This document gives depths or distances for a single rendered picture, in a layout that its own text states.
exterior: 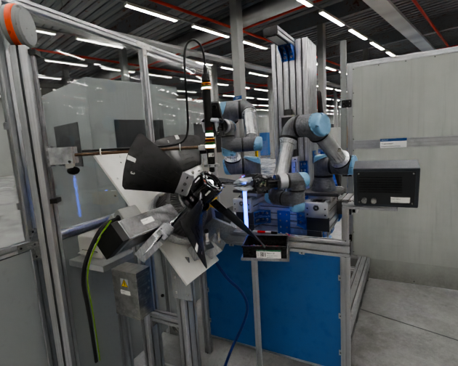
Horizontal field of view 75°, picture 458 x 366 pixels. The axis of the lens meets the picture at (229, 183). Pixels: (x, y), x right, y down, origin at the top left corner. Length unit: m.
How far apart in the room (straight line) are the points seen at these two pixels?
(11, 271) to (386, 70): 2.89
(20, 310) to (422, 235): 2.88
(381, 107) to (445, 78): 0.48
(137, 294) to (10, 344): 0.56
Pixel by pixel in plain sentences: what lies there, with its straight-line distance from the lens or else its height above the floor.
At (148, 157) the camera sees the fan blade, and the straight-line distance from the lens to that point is 1.17.
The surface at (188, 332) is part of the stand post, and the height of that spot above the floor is 0.54.
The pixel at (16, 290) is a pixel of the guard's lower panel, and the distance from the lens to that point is 1.64.
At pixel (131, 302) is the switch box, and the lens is 1.51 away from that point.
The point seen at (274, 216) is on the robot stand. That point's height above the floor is 0.86.
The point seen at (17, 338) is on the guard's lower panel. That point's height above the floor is 0.60.
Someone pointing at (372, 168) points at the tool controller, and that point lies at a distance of 1.47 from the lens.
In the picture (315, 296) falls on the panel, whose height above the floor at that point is 0.53.
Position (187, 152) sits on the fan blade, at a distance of 1.41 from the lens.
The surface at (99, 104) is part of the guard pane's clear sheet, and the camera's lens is 1.88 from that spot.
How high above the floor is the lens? 1.39
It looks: 8 degrees down
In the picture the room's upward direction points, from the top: 4 degrees counter-clockwise
